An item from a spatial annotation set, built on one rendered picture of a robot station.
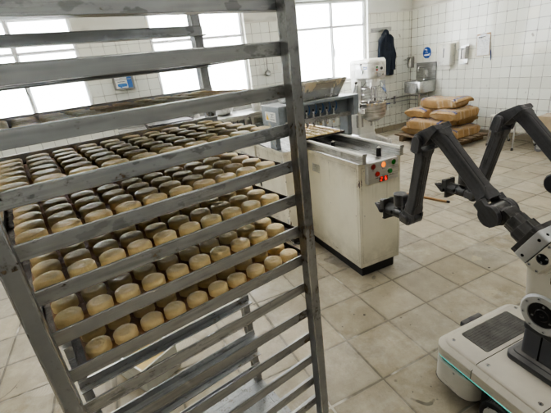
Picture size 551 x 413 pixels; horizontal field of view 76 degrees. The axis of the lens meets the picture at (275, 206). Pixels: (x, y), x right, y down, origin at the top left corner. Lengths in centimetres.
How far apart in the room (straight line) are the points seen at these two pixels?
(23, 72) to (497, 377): 172
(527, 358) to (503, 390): 17
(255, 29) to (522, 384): 539
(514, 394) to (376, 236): 125
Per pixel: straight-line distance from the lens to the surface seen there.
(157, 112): 71
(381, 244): 260
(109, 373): 140
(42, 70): 68
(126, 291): 83
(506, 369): 178
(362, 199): 235
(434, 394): 196
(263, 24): 607
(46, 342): 76
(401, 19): 761
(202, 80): 122
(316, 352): 117
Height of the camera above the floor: 147
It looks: 22 degrees down
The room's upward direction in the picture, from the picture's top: 7 degrees counter-clockwise
